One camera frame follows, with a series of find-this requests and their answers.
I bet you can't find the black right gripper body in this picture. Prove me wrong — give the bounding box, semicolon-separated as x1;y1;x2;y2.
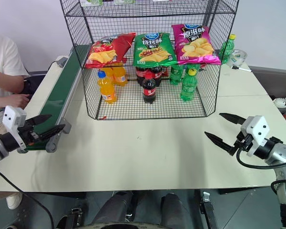
233;131;255;152

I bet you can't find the green soda bottle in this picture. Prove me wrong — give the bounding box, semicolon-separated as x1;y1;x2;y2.
180;69;198;102
219;34;237;65
169;63;185;86

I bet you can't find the white shoe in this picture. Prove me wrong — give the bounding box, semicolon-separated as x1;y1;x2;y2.
6;192;23;210

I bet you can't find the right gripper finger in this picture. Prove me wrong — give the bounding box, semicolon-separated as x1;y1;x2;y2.
219;113;246;125
204;131;238;157

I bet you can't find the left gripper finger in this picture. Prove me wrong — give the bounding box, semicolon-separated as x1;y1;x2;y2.
39;124;66;142
26;114;53;125

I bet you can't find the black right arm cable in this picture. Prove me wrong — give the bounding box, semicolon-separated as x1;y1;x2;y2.
235;147;286;169

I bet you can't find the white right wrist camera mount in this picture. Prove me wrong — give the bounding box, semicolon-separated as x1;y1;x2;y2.
240;115;270;157

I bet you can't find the cola bottle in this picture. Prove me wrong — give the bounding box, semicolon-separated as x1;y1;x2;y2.
142;73;157;104
135;65;163;87

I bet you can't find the small gray box with cable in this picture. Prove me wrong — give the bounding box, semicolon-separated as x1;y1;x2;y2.
56;57;69;69

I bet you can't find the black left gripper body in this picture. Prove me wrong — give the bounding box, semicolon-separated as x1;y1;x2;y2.
18;119;42;146

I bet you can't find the green conveyor belt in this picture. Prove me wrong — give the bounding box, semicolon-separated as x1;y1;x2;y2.
25;44;92;154

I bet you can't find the person's right hand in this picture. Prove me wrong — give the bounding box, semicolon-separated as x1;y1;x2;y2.
8;94;31;109

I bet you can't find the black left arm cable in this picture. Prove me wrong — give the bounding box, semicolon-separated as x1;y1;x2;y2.
0;168;56;229

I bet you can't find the black table leg bracket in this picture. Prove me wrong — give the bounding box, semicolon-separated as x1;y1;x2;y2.
199;190;220;229
66;207;84;229

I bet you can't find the clear plastic cup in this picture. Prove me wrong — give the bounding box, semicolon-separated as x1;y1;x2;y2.
226;49;248;69

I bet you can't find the green chips bag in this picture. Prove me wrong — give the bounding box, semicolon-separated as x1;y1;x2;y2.
133;32;178;67

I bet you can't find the red chips bag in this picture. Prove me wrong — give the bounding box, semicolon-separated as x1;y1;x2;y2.
84;32;136;69

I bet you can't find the black wire mesh rack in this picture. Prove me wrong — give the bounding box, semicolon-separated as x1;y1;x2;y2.
59;0;240;121

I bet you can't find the magenta chips bag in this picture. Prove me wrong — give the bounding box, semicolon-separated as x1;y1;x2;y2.
171;23;222;66

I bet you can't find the person in white shirt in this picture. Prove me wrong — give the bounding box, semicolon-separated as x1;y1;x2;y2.
0;25;31;136

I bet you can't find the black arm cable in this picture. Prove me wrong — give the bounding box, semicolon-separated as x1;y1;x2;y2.
0;168;56;229
235;147;286;169

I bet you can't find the dark rounded shape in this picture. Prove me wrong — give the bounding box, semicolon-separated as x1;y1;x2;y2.
92;190;134;226

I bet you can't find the orange soda bottle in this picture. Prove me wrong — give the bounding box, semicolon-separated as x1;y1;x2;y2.
106;66;129;87
97;70;118;105

